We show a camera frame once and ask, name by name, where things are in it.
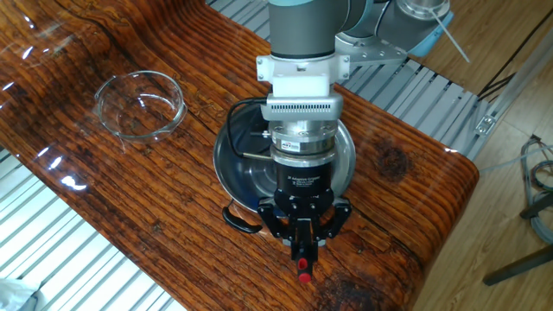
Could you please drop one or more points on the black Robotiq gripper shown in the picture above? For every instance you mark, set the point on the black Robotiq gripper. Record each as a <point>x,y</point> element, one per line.
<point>302,185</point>

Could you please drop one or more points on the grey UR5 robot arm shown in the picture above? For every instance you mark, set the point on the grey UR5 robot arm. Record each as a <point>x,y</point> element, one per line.
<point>302,26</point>

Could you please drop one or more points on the clear glass bowl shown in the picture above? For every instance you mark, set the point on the clear glass bowl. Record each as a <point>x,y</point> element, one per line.
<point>140,108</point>

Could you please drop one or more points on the vented wrist adapter box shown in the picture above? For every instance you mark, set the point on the vented wrist adapter box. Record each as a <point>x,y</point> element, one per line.
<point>302,114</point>

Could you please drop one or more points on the wood-grain vinyl table cover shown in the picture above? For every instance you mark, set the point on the wood-grain vinyl table cover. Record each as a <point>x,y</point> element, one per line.
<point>173,216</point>

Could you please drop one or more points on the translucent tube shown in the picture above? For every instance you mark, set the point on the translucent tube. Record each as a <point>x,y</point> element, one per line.
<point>510,162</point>

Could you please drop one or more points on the dark furniture leg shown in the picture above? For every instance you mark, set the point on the dark furniture leg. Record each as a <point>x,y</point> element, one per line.
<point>518,265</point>
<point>538,207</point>

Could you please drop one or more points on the white zip tie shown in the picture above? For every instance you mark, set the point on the white zip tie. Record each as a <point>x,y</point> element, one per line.
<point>449,36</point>

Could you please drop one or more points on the white plastic bag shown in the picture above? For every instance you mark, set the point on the white plastic bag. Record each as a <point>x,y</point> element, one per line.
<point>17,298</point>

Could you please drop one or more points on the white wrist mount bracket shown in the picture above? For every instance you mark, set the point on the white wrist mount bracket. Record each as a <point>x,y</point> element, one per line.
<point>302,82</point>

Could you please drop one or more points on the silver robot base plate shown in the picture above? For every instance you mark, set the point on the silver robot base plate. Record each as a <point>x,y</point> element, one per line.
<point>376,54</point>

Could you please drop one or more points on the aluminium frame bar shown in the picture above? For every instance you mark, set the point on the aluminium frame bar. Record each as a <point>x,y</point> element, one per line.
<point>518,86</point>

